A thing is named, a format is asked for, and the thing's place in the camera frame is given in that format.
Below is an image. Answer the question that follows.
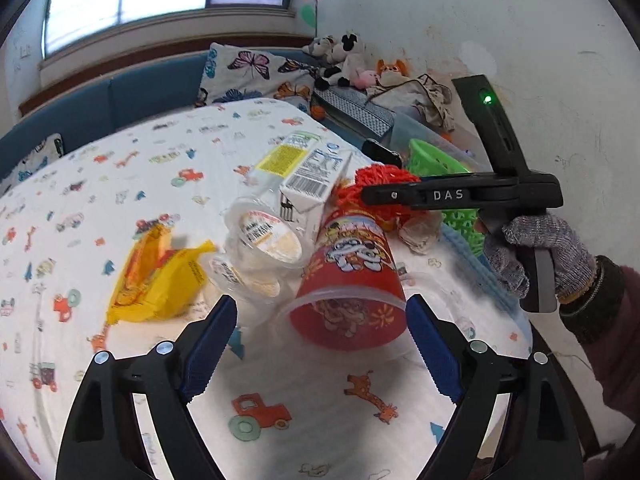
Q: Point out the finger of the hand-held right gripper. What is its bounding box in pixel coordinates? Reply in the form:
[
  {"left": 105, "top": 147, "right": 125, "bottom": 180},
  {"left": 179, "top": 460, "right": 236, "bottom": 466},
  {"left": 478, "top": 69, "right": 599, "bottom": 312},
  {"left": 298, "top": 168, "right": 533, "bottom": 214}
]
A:
[{"left": 360, "top": 176, "right": 518, "bottom": 211}]

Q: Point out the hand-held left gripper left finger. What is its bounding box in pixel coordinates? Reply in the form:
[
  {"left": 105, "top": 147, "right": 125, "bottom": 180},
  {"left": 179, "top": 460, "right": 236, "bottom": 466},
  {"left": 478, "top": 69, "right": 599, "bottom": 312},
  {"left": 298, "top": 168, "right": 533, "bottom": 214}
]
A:
[{"left": 56, "top": 294, "right": 238, "bottom": 480}]

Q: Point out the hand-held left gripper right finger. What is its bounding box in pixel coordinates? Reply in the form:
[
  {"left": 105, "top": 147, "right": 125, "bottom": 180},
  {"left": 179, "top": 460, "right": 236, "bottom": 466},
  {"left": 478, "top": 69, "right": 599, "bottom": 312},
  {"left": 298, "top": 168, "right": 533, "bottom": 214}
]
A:
[{"left": 405, "top": 294, "right": 586, "bottom": 480}]

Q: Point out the orange mesh bag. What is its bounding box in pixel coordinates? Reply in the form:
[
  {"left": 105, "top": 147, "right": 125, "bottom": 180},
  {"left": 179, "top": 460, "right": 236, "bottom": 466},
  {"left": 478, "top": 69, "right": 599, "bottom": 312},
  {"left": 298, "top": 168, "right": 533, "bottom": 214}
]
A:
[{"left": 334, "top": 164, "right": 423, "bottom": 233}]

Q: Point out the green plastic basket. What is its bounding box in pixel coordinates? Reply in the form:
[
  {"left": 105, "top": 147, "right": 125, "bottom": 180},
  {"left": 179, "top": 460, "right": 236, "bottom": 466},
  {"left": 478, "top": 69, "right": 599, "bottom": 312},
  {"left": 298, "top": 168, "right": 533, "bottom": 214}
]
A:
[{"left": 405, "top": 138, "right": 488, "bottom": 246}]

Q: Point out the white and blue milk carton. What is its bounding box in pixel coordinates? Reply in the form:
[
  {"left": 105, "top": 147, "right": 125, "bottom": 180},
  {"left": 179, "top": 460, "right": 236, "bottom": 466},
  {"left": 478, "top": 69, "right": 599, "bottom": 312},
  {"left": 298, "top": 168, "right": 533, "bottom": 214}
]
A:
[{"left": 279, "top": 141, "right": 353, "bottom": 241}]

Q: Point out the person's right forearm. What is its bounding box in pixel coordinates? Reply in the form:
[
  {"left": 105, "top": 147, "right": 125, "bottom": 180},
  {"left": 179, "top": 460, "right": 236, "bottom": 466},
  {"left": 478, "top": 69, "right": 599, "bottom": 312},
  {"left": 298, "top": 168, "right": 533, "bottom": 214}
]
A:
[{"left": 557, "top": 255, "right": 640, "bottom": 480}]

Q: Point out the person's right hand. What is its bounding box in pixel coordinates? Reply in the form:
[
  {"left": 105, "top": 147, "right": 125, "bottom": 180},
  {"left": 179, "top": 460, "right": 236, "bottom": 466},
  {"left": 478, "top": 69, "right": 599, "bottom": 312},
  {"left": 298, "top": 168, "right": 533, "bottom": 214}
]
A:
[{"left": 482, "top": 212, "right": 598, "bottom": 306}]

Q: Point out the beige crumpled wrapper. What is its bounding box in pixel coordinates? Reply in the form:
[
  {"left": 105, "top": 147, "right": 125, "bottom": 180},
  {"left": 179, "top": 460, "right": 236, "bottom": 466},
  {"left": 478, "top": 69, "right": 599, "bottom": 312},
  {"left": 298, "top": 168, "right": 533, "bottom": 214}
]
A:
[{"left": 397, "top": 210, "right": 443, "bottom": 255}]

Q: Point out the black toy car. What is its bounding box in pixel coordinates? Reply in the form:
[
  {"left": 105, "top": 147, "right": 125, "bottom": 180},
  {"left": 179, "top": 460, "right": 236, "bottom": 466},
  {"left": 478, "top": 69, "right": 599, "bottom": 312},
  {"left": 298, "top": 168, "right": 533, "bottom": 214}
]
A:
[{"left": 361, "top": 139, "right": 403, "bottom": 166}]

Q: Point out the clear plastic storage bin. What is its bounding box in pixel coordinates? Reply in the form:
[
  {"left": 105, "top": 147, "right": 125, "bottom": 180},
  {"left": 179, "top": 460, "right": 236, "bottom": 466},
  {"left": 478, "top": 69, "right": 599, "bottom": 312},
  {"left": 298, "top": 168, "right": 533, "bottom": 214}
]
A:
[{"left": 390, "top": 110, "right": 481, "bottom": 171}]

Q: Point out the clear plastic cup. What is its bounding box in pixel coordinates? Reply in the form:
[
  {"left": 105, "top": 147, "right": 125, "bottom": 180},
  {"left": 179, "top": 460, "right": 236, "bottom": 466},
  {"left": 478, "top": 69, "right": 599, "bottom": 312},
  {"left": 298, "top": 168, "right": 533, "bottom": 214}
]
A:
[
  {"left": 207, "top": 255, "right": 281, "bottom": 301},
  {"left": 222, "top": 199, "right": 307, "bottom": 266}
]

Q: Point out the beige cloth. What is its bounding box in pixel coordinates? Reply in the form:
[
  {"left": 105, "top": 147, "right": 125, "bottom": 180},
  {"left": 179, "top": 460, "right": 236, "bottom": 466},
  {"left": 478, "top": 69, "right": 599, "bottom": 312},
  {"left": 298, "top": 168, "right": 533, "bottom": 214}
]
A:
[{"left": 367, "top": 74, "right": 456, "bottom": 133}]

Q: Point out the yellow snack wrapper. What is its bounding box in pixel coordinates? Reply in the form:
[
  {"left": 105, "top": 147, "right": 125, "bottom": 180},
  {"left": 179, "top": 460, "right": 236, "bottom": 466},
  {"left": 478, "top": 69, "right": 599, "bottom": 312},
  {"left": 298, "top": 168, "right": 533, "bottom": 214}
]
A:
[{"left": 106, "top": 225, "right": 217, "bottom": 326}]

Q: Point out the grey patterned mat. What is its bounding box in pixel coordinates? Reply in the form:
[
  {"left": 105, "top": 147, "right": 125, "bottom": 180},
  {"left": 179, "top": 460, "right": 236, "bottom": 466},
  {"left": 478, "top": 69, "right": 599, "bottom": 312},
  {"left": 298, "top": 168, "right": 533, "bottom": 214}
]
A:
[{"left": 312, "top": 85, "right": 396, "bottom": 137}]

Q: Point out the orange fox plush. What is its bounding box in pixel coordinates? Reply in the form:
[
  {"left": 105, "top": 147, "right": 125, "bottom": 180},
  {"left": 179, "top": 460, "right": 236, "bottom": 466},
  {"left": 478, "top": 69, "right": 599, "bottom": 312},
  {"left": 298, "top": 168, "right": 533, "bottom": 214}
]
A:
[{"left": 375, "top": 59, "right": 408, "bottom": 86}]

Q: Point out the green and yellow drink carton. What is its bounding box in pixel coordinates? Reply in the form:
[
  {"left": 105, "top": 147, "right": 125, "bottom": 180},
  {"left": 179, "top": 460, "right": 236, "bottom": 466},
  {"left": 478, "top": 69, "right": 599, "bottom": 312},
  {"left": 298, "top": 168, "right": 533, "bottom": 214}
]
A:
[{"left": 255, "top": 131, "right": 321, "bottom": 181}]

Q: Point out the black and white cow plush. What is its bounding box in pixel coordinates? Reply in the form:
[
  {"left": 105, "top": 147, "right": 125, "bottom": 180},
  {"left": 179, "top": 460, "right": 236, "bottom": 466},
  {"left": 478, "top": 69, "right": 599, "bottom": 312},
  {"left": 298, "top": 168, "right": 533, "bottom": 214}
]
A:
[{"left": 315, "top": 34, "right": 373, "bottom": 89}]

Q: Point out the small butterfly print pillow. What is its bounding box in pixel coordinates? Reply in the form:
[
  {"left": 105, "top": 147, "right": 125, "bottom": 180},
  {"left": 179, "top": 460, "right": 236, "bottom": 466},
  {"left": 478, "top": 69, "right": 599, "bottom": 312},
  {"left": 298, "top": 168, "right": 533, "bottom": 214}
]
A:
[{"left": 272, "top": 57, "right": 321, "bottom": 113}]

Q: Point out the grey plush toy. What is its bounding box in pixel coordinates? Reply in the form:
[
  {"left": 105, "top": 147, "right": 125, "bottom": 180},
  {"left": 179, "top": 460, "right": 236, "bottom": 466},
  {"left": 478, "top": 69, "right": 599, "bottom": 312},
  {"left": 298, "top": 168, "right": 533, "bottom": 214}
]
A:
[{"left": 302, "top": 36, "right": 337, "bottom": 58}]

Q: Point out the large butterfly print pillow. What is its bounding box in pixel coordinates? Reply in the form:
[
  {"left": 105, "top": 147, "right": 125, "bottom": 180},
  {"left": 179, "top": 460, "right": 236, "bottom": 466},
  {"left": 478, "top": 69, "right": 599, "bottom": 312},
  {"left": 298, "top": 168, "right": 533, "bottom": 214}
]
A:
[{"left": 196, "top": 42, "right": 287, "bottom": 107}]

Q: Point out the white printed cushion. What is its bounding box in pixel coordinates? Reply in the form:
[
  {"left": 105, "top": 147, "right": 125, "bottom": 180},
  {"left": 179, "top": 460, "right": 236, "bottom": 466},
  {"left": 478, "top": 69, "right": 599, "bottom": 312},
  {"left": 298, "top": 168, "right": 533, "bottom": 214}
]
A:
[{"left": 15, "top": 133, "right": 66, "bottom": 183}]

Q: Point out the blue sofa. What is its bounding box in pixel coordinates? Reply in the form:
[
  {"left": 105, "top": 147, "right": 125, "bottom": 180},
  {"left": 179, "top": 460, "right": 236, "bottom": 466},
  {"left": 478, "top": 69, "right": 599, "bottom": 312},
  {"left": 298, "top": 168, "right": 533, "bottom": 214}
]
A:
[{"left": 0, "top": 50, "right": 321, "bottom": 181}]

